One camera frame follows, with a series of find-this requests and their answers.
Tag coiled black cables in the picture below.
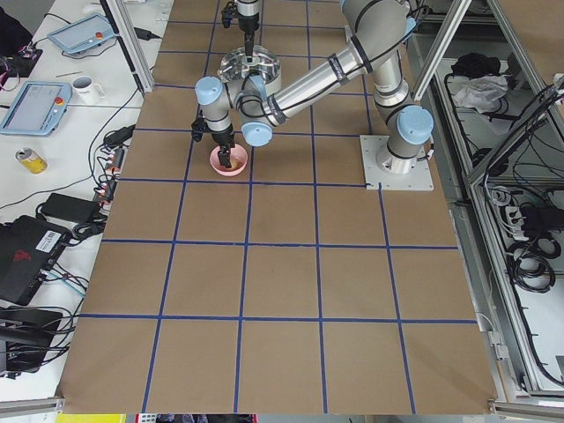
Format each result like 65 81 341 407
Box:
504 237 559 294

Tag yellow drink can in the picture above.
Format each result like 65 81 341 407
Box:
15 147 48 174

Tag black power adapter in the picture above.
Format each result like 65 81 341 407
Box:
39 193 101 224

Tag black cloth bundle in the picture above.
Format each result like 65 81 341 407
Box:
451 52 501 79

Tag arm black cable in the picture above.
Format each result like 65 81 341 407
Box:
228 72 283 129

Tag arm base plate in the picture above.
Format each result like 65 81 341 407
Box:
360 135 434 191

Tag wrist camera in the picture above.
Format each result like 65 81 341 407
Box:
221 1 237 28
191 116 209 143

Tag teach pendant far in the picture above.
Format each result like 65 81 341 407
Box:
48 13 115 55

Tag teach pendant near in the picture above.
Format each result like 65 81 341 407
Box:
1 81 72 137

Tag black red computer box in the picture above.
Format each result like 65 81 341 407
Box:
1 215 71 306

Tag mint green electric pot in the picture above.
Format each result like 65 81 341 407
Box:
219 47 283 96

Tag aluminium frame post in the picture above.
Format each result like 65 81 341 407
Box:
100 0 154 96

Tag pink bowl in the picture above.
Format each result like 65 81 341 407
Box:
210 144 249 177

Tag white cloth bundle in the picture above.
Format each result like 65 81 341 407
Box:
453 75 508 114

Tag teach pendant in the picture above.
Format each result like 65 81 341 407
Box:
48 13 115 55
1 81 72 137

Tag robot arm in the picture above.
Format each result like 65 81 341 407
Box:
191 0 434 174
236 0 260 63

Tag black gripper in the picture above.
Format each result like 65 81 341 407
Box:
240 15 258 62
212 126 234 168

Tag white mug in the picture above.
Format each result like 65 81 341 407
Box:
71 76 106 106

